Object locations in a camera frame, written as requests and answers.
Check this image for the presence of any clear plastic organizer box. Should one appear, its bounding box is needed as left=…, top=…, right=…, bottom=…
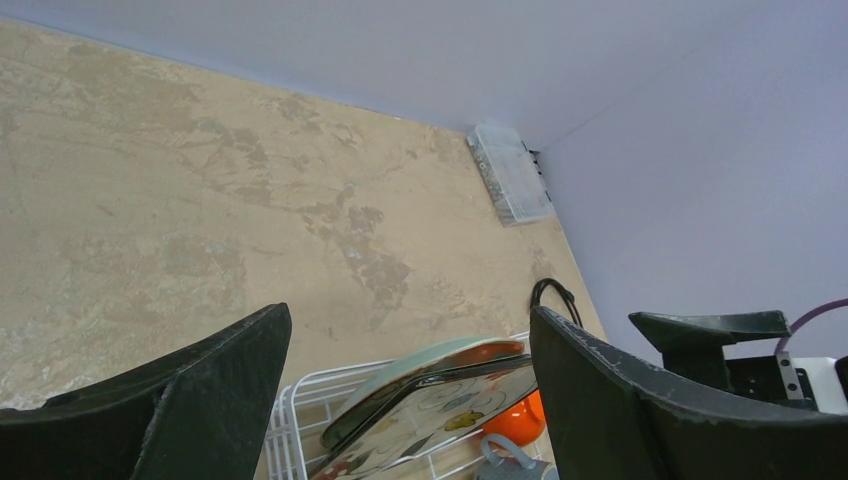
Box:
left=467, top=124, right=555, bottom=227

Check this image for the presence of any light green round plate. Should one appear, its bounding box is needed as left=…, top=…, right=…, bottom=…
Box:
left=321, top=336, right=525, bottom=448

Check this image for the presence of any white wire dish rack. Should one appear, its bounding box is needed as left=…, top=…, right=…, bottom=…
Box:
left=264, top=359, right=493, bottom=479

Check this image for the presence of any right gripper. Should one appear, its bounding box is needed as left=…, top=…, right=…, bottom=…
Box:
left=628, top=310, right=819, bottom=412

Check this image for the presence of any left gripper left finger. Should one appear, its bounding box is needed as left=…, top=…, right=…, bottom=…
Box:
left=1, top=303, right=292, bottom=479

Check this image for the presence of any grey coffee mug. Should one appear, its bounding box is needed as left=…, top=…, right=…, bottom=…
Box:
left=474, top=434, right=559, bottom=480

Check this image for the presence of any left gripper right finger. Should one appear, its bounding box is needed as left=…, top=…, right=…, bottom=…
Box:
left=529, top=306, right=847, bottom=479

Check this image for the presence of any square patterned plate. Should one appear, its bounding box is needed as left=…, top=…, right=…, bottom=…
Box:
left=309, top=354, right=537, bottom=479

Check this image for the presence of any black coiled cable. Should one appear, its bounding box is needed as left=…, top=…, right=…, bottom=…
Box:
left=528, top=278, right=586, bottom=331

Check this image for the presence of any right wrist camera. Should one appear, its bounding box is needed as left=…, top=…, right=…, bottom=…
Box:
left=793, top=357, right=847, bottom=415

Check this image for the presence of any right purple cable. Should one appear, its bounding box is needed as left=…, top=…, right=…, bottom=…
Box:
left=773, top=298, right=848, bottom=356

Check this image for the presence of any orange bowl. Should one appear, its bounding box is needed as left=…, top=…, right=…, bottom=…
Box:
left=482, top=390, right=547, bottom=447

